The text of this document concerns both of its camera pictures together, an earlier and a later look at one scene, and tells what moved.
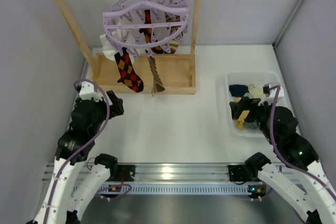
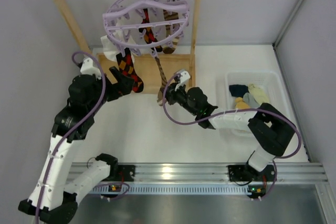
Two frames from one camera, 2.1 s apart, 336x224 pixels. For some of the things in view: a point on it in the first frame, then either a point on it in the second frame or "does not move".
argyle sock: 129,77 does not move
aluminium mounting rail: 167,173 does not move
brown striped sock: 158,84 -> 161,87
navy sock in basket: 238,90 does not move
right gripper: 242,107 -> 169,96
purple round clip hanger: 142,21 does not move
